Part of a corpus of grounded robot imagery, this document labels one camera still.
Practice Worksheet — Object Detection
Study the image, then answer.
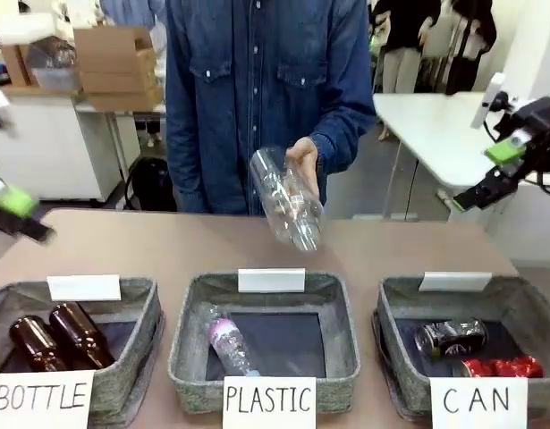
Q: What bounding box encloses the blank white card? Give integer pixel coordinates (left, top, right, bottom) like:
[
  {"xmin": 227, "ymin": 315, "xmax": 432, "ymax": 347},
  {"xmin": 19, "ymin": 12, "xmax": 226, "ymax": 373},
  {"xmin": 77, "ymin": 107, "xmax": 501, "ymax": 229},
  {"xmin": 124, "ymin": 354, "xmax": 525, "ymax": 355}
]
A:
[
  {"xmin": 47, "ymin": 274, "xmax": 123, "ymax": 302},
  {"xmin": 418, "ymin": 271, "xmax": 494, "ymax": 293},
  {"xmin": 237, "ymin": 268, "xmax": 307, "ymax": 294}
]

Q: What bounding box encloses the white PLASTIC paper sign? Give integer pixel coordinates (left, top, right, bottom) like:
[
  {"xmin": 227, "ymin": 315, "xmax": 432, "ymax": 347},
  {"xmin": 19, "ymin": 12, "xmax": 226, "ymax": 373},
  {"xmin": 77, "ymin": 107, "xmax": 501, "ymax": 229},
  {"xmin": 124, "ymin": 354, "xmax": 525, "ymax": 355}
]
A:
[{"xmin": 222, "ymin": 376, "xmax": 317, "ymax": 429}]

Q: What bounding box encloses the grey fabric plastic basket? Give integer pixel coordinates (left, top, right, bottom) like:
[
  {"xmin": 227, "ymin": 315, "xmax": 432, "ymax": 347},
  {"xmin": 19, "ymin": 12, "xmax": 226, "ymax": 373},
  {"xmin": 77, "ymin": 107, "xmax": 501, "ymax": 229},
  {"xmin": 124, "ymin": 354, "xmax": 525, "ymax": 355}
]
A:
[{"xmin": 167, "ymin": 269, "xmax": 362, "ymax": 415}]

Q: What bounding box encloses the red crushed can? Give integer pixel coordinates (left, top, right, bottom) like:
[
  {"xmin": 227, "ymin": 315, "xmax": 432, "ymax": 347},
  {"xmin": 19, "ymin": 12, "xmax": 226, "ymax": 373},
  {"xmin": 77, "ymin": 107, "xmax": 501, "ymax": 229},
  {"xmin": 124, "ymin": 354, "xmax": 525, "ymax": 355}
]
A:
[{"xmin": 453, "ymin": 355, "xmax": 546, "ymax": 382}]

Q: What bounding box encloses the white table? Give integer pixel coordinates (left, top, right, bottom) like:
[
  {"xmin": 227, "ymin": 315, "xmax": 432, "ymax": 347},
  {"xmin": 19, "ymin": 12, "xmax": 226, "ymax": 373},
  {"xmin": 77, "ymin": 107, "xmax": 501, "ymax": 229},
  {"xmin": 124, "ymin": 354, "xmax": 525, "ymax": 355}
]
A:
[{"xmin": 372, "ymin": 91, "xmax": 526, "ymax": 221}]

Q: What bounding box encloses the white cabinet with wood top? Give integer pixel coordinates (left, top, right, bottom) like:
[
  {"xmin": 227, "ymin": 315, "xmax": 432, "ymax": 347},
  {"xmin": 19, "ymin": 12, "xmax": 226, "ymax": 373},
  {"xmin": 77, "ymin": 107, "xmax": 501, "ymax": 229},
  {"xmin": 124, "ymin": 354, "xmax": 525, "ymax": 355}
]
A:
[{"xmin": 0, "ymin": 85, "xmax": 140, "ymax": 202}]

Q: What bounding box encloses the open cardboard box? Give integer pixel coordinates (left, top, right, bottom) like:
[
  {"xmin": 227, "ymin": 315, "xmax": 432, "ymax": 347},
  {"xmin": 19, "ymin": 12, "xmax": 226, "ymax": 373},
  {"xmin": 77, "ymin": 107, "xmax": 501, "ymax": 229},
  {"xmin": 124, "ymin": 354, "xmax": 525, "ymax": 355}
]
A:
[{"xmin": 72, "ymin": 25, "xmax": 157, "ymax": 75}]

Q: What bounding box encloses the pink label plastic bottle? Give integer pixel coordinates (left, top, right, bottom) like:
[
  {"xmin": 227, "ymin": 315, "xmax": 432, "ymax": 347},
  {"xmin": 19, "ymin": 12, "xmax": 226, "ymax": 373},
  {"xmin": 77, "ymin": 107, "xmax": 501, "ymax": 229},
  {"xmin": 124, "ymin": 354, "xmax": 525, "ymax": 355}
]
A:
[{"xmin": 207, "ymin": 316, "xmax": 263, "ymax": 378}]

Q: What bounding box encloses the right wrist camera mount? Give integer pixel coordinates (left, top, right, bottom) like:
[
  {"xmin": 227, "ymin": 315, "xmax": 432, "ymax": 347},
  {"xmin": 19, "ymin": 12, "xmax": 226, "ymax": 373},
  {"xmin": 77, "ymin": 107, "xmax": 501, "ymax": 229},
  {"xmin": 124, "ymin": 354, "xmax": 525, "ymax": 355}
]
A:
[{"xmin": 470, "ymin": 72, "xmax": 521, "ymax": 131}]

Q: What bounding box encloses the small cardboard box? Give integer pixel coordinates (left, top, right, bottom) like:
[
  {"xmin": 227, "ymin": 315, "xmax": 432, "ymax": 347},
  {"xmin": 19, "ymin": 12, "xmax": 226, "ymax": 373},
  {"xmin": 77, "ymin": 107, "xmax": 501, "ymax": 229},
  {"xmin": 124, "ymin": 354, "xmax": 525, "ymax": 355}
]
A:
[{"xmin": 0, "ymin": 43, "xmax": 39, "ymax": 88}]

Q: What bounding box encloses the person in denim shirt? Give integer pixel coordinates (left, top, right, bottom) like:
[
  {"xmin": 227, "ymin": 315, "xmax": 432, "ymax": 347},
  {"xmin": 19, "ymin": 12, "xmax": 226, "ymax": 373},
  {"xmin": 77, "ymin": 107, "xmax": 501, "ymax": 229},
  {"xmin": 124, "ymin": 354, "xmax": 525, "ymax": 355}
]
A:
[{"xmin": 164, "ymin": 0, "xmax": 377, "ymax": 218}]

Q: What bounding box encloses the black bag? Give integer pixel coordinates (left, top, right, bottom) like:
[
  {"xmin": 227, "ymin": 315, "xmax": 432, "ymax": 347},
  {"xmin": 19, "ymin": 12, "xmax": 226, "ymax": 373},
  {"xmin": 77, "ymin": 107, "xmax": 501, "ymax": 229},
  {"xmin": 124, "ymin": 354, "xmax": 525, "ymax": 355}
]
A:
[{"xmin": 123, "ymin": 156, "xmax": 180, "ymax": 213}]

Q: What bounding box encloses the person's left hand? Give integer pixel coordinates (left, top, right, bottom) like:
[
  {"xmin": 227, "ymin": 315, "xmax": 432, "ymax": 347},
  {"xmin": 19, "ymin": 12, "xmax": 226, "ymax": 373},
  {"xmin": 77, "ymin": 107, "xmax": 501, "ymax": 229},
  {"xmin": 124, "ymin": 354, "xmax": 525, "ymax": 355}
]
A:
[{"xmin": 284, "ymin": 137, "xmax": 324, "ymax": 203}]

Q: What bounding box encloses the black crushed can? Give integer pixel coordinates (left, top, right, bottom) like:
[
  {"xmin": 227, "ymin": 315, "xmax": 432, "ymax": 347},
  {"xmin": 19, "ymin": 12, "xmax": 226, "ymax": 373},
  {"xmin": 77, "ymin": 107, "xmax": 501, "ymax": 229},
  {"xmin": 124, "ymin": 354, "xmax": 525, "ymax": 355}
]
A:
[{"xmin": 413, "ymin": 317, "xmax": 489, "ymax": 361}]

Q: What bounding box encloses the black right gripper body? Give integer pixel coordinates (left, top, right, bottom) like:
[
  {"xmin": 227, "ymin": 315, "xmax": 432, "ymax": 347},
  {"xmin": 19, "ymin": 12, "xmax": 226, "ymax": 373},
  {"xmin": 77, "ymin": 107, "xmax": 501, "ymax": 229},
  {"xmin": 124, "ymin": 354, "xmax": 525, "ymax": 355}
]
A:
[{"xmin": 508, "ymin": 95, "xmax": 550, "ymax": 174}]

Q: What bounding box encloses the white CAN paper sign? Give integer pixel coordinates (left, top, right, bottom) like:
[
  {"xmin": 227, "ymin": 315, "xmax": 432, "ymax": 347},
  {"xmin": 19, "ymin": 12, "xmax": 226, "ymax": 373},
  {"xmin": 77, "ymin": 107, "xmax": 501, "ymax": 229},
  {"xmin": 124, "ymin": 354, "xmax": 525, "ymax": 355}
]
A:
[{"xmin": 427, "ymin": 377, "xmax": 529, "ymax": 429}]

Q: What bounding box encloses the bystander in dark jacket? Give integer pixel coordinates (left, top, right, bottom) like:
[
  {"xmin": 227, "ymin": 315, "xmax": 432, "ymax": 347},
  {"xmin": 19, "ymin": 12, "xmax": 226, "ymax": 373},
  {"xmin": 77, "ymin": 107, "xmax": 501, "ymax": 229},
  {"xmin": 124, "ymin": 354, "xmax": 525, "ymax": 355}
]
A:
[{"xmin": 444, "ymin": 0, "xmax": 499, "ymax": 96}]

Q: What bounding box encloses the closed cardboard box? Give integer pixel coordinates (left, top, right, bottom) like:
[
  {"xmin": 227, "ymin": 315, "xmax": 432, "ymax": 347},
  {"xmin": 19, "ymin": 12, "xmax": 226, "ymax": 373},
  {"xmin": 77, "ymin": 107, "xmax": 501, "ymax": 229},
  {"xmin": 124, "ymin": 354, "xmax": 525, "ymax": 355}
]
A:
[
  {"xmin": 86, "ymin": 84, "xmax": 165, "ymax": 112},
  {"xmin": 79, "ymin": 67, "xmax": 158, "ymax": 95}
]

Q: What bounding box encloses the person's left denim forearm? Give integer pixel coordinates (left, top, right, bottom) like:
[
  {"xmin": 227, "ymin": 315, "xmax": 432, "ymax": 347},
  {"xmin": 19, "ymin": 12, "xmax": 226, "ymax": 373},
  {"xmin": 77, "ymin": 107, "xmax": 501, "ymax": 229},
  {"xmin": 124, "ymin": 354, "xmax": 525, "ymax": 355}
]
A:
[{"xmin": 309, "ymin": 100, "xmax": 377, "ymax": 176}]

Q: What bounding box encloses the brown glass bottle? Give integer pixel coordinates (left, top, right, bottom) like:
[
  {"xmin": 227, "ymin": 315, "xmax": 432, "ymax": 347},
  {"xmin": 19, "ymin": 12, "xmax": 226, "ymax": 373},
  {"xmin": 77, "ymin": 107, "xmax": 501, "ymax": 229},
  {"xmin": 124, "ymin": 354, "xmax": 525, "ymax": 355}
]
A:
[
  {"xmin": 9, "ymin": 315, "xmax": 71, "ymax": 374},
  {"xmin": 47, "ymin": 302, "xmax": 117, "ymax": 372}
]

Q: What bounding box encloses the bystander in black and white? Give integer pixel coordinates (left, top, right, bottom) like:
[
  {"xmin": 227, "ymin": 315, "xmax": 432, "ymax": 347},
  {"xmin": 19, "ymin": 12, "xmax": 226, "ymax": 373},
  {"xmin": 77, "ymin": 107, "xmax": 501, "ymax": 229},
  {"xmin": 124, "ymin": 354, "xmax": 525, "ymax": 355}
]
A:
[{"xmin": 369, "ymin": 0, "xmax": 442, "ymax": 95}]

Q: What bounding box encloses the white BOTTLE paper sign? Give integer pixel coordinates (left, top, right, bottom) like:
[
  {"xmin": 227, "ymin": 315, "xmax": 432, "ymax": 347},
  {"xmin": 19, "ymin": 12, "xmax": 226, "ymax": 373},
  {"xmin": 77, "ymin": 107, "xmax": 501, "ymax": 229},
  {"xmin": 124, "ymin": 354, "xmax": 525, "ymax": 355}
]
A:
[{"xmin": 0, "ymin": 370, "xmax": 97, "ymax": 429}]

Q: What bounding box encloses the person's right denim forearm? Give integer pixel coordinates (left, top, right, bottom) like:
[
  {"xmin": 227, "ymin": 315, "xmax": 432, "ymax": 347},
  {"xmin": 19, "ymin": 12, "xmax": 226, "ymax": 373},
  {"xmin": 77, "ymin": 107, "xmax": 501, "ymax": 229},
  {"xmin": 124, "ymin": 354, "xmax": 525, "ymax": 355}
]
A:
[{"xmin": 165, "ymin": 111, "xmax": 202, "ymax": 214}]

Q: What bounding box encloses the grey fabric bottle basket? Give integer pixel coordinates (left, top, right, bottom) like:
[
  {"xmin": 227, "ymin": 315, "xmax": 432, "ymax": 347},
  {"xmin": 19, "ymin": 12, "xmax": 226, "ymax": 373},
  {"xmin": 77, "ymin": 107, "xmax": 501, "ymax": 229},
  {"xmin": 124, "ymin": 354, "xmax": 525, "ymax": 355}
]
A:
[{"xmin": 0, "ymin": 275, "xmax": 166, "ymax": 429}]

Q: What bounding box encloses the clear plastic storage bin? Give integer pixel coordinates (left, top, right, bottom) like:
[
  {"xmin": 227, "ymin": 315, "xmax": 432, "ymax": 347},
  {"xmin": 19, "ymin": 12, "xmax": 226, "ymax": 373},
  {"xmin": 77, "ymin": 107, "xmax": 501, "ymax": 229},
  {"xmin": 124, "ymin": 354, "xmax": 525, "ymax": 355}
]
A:
[{"xmin": 25, "ymin": 39, "xmax": 82, "ymax": 90}]

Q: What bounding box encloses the clear plastic bottle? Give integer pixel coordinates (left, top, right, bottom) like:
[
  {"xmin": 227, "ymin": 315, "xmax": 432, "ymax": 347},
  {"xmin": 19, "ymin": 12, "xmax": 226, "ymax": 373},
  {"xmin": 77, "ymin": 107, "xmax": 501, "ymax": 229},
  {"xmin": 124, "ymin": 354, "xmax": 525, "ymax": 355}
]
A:
[{"xmin": 248, "ymin": 146, "xmax": 326, "ymax": 254}]

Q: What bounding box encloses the grey fabric can basket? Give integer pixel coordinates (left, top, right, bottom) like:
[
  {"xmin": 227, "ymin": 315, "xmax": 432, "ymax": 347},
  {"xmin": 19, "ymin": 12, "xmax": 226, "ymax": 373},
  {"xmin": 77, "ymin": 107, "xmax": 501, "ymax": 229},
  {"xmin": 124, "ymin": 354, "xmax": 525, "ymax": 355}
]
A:
[{"xmin": 371, "ymin": 273, "xmax": 550, "ymax": 425}]

